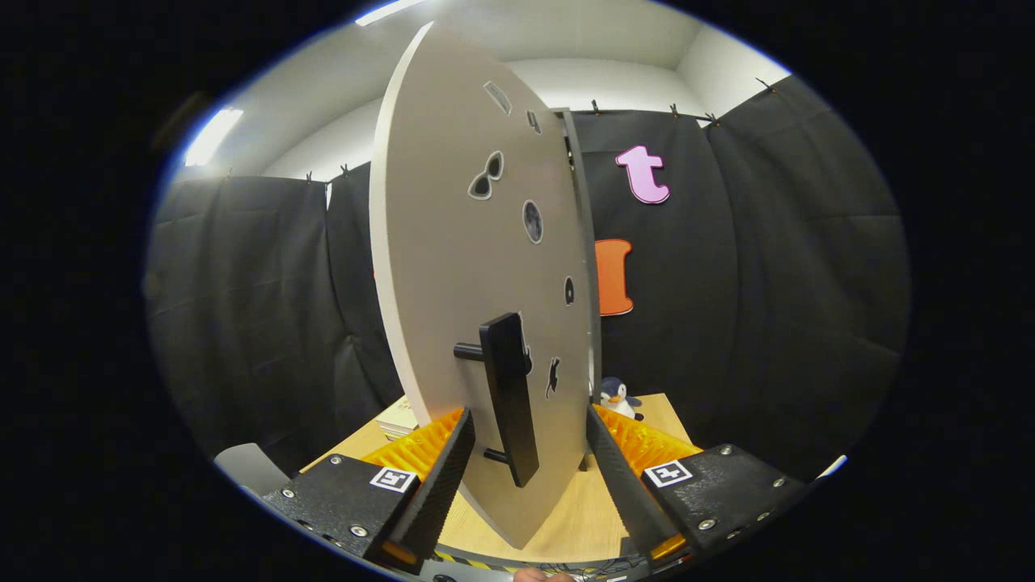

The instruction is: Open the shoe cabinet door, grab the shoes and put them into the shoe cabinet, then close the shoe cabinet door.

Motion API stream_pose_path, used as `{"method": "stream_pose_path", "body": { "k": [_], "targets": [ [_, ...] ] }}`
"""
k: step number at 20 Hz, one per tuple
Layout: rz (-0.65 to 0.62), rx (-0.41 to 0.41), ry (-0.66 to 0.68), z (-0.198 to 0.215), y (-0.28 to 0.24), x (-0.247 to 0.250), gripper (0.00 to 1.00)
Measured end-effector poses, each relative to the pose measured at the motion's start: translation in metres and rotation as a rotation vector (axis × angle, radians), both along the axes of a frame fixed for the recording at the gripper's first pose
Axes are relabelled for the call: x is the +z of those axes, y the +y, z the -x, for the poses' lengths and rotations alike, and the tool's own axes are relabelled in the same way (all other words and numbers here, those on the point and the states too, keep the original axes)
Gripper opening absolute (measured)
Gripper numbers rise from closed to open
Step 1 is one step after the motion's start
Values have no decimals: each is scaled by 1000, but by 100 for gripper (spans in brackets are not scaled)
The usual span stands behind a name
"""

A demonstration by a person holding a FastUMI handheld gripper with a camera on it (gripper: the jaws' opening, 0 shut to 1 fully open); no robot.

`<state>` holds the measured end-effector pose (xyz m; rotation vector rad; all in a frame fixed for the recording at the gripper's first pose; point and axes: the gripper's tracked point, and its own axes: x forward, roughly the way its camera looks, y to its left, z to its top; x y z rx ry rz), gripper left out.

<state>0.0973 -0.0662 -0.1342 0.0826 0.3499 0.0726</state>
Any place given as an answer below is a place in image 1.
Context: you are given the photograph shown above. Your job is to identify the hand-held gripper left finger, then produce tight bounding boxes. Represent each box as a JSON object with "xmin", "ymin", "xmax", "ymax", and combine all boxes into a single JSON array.
[{"xmin": 263, "ymin": 407, "xmax": 478, "ymax": 571}]

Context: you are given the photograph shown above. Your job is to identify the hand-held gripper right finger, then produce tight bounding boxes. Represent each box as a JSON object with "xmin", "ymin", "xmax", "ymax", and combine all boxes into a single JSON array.
[{"xmin": 586, "ymin": 403, "xmax": 809, "ymax": 567}]

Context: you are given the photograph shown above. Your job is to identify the black door handle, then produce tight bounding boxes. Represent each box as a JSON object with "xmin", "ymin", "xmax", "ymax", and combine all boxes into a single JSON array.
[{"xmin": 453, "ymin": 312, "xmax": 540, "ymax": 488}]

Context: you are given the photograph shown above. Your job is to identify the penguin plush toy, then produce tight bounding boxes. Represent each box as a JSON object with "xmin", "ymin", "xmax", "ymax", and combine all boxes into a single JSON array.
[{"xmin": 598, "ymin": 377, "xmax": 645, "ymax": 423}]

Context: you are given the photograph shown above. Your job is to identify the black backdrop cloth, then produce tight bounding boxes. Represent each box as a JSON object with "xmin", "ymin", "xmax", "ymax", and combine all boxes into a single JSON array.
[{"xmin": 146, "ymin": 74, "xmax": 913, "ymax": 486}]

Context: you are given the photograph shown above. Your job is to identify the row of black clips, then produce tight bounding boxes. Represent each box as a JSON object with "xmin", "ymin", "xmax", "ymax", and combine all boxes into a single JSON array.
[{"xmin": 226, "ymin": 77, "xmax": 773, "ymax": 185}]

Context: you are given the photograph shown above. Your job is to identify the beige shoe cabinet door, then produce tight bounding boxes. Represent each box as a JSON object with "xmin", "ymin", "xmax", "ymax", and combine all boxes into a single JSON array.
[{"xmin": 370, "ymin": 22, "xmax": 595, "ymax": 550}]

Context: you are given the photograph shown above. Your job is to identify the narrow ceiling light strip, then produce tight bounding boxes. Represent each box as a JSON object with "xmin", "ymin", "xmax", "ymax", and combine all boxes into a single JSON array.
[{"xmin": 184, "ymin": 108, "xmax": 245, "ymax": 168}]

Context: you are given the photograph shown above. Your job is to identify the wide ceiling light panel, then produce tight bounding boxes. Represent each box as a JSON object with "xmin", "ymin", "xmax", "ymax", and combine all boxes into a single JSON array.
[{"xmin": 354, "ymin": 0, "xmax": 425, "ymax": 27}]

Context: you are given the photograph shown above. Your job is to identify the yellow black hazard tape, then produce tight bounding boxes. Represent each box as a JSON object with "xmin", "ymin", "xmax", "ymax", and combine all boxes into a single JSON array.
[{"xmin": 433, "ymin": 550, "xmax": 526, "ymax": 573}]

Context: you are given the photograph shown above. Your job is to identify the dark grey shoe cabinet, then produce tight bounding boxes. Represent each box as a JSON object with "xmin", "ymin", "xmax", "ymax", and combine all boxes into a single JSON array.
[{"xmin": 554, "ymin": 108, "xmax": 604, "ymax": 471}]

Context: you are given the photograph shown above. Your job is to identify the orange and white book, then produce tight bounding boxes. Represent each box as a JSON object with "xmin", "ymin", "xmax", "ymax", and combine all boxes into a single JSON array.
[{"xmin": 378, "ymin": 396, "xmax": 419, "ymax": 429}]

